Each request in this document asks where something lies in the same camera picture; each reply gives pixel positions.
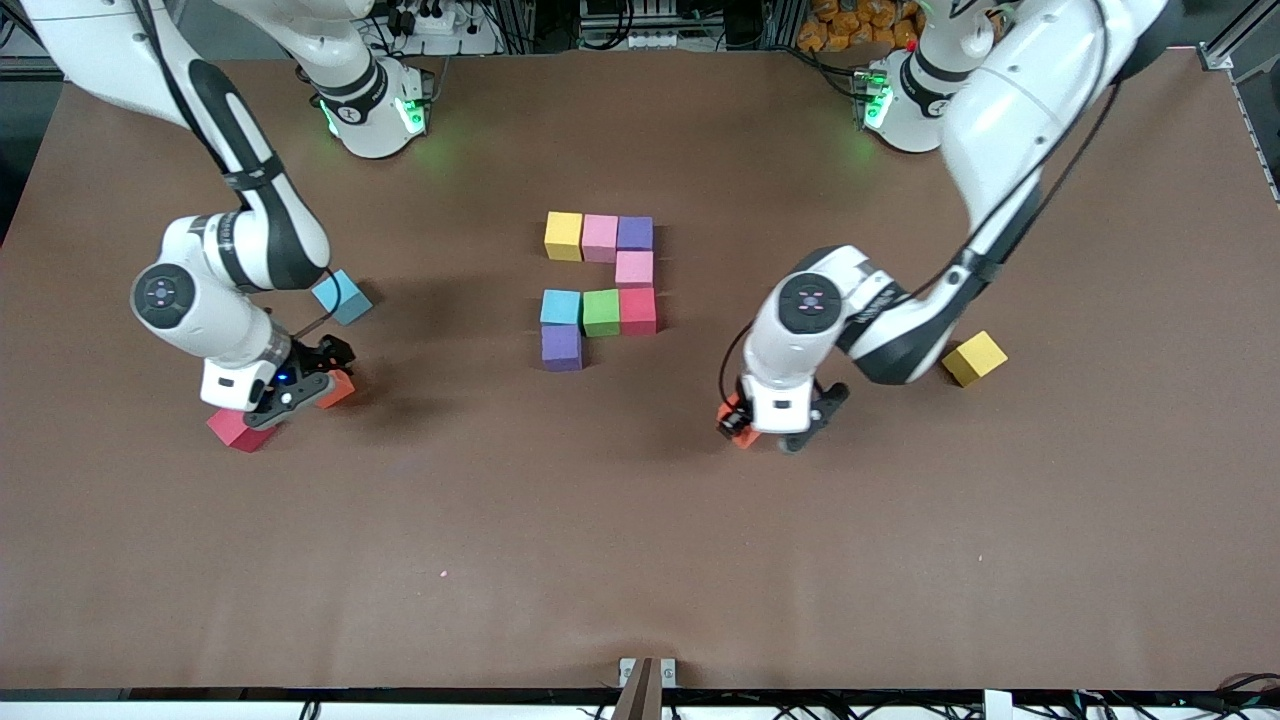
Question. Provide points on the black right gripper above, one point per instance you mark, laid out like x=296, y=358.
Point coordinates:
x=318, y=357

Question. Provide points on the orange foam cube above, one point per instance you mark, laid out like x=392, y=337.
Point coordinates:
x=338, y=392
x=744, y=438

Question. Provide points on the red foam cube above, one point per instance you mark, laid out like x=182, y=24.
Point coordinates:
x=638, y=310
x=232, y=432

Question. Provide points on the green foam cube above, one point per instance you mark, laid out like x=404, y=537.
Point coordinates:
x=601, y=312

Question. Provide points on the pink foam cube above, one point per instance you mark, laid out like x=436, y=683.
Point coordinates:
x=600, y=238
x=634, y=268

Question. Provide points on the purple foam cube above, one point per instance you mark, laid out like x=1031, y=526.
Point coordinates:
x=635, y=233
x=561, y=347

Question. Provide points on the light blue foam cube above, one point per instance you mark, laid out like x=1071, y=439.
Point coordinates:
x=560, y=307
x=345, y=298

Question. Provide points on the yellow foam cube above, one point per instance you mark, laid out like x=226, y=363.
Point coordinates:
x=978, y=360
x=563, y=236

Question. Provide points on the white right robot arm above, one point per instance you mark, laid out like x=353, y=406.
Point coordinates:
x=255, y=215

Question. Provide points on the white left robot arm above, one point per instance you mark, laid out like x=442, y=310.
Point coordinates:
x=1010, y=110

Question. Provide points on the white power strip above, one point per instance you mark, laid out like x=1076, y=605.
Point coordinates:
x=428, y=18

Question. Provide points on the pile of orange objects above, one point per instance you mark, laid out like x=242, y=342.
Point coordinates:
x=855, y=25

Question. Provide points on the metal equipment rack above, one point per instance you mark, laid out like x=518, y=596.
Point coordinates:
x=650, y=20

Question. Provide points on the grey metal edge bracket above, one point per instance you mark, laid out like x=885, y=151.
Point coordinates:
x=647, y=668

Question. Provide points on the brown post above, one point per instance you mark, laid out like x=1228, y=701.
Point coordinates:
x=638, y=700

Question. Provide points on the white table frame rail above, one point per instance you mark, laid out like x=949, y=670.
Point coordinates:
x=400, y=711

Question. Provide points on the silver aluminium frame bar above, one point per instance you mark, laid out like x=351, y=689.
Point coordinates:
x=1240, y=28
x=15, y=35

